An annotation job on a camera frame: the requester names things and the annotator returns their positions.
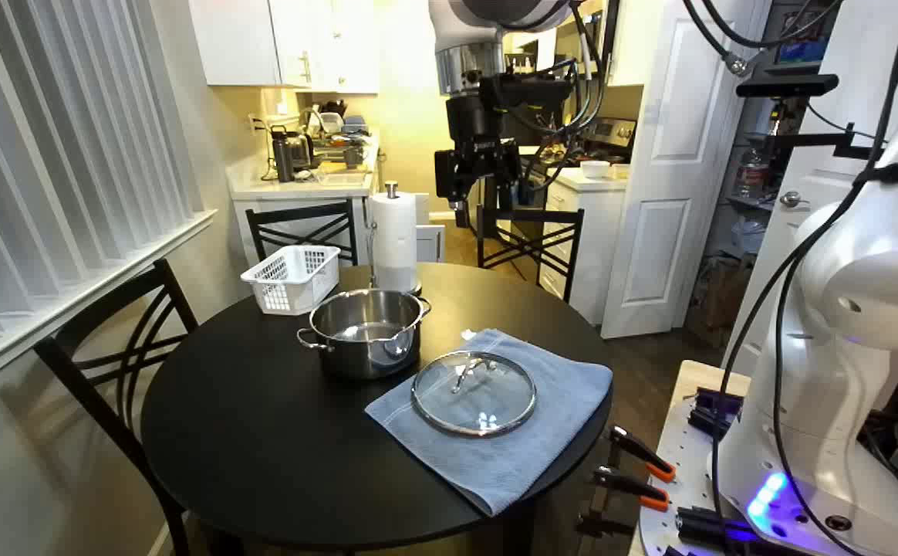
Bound round glass pot lid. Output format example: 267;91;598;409
406;350;540;442

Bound orange handled black clamp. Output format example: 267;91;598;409
590;464;676;517
607;422;678;484

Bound white paper towel roll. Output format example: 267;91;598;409
367;183;423;296

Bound white plastic basket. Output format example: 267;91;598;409
237;245;344;318

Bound robot mounting platform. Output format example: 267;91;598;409
626;354;762;556

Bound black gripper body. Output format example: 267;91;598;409
445;91;525;162

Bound white panel door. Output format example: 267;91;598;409
598;0;771;344

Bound white vertical window blinds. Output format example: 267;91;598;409
0;0;210;358

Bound black coffee maker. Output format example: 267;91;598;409
269;125;319;187

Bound blue folded cloth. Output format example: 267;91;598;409
361;328;617;520

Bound white kitchen counter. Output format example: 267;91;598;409
225;164;381;270

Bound silver steel cooking pot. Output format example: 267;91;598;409
293;287;435;386

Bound small white counter cabinet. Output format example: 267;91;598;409
552;162;632;332

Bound white upper kitchen cabinets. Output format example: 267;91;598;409
188;0;384;99

